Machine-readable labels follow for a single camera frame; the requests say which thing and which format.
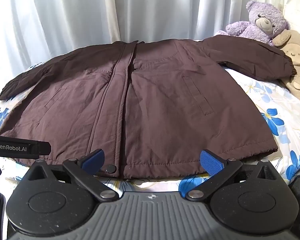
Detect blue floral bedsheet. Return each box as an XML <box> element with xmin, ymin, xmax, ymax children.
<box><xmin>0</xmin><ymin>39</ymin><xmax>300</xmax><ymax>198</ymax></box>

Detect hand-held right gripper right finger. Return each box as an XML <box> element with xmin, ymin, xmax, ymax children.
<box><xmin>186</xmin><ymin>149</ymin><xmax>278</xmax><ymax>201</ymax></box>

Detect beige plush toy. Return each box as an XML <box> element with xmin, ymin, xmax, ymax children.
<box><xmin>272</xmin><ymin>29</ymin><xmax>300</xmax><ymax>103</ymax></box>

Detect white curtain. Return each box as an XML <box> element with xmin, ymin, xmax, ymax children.
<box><xmin>0</xmin><ymin>0</ymin><xmax>300</xmax><ymax>68</ymax></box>

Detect purple teddy bear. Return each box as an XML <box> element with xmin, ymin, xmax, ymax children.
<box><xmin>214</xmin><ymin>0</ymin><xmax>290</xmax><ymax>47</ymax></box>

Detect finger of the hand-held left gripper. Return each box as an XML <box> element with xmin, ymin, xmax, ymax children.
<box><xmin>37</xmin><ymin>141</ymin><xmax>52</xmax><ymax>156</ymax></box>

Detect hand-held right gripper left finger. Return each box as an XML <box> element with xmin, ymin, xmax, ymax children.
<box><xmin>27</xmin><ymin>149</ymin><xmax>118</xmax><ymax>202</ymax></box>

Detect brown jacket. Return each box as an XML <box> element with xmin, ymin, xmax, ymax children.
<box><xmin>0</xmin><ymin>34</ymin><xmax>297</xmax><ymax>180</ymax></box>

